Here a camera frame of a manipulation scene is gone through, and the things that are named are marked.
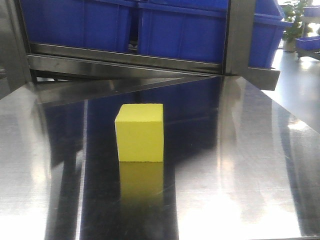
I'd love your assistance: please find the distant blue bin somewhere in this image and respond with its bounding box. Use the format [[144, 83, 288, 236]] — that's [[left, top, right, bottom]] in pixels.
[[295, 35, 320, 50]]

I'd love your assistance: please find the blue plastic bin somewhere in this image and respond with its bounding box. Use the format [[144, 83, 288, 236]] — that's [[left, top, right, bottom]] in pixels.
[[137, 2, 227, 64], [248, 0, 292, 69], [20, 0, 136, 53]]

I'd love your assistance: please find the blue plastic bin right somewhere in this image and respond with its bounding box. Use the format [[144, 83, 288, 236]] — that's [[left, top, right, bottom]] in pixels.
[[248, 0, 292, 69]]

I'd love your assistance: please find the green potted plant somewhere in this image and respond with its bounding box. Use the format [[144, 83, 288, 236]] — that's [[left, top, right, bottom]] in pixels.
[[282, 0, 313, 53]]

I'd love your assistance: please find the yellow foam block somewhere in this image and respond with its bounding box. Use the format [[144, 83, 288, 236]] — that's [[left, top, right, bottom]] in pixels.
[[114, 103, 164, 163]]

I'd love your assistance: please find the blue plastic bin middle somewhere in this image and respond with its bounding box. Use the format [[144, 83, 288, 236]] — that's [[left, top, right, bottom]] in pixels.
[[137, 2, 227, 64]]

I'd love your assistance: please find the stainless steel shelf rack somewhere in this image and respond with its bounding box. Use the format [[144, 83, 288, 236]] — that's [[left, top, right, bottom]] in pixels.
[[0, 0, 280, 93]]

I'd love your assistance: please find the blue plastic bin left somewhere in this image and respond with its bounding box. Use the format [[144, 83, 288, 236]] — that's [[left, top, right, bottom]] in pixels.
[[20, 0, 136, 53]]

